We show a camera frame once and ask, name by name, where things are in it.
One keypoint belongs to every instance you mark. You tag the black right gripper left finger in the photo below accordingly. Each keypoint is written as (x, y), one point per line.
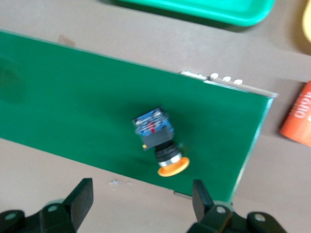
(80, 201)

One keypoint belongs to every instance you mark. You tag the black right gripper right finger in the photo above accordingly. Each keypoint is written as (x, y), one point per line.
(202, 201)

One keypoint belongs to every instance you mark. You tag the yellow mushroom push button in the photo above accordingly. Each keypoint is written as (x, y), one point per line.
(158, 138)

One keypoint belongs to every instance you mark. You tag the orange cylinder white print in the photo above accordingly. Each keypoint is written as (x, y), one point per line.
(297, 116)

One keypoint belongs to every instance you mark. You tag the green conveyor belt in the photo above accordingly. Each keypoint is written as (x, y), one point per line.
(97, 109)

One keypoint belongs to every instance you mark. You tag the green plastic tray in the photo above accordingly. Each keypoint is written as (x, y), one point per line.
(206, 9)

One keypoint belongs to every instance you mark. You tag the yellow plastic tray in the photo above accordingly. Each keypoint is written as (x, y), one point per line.
(308, 24)

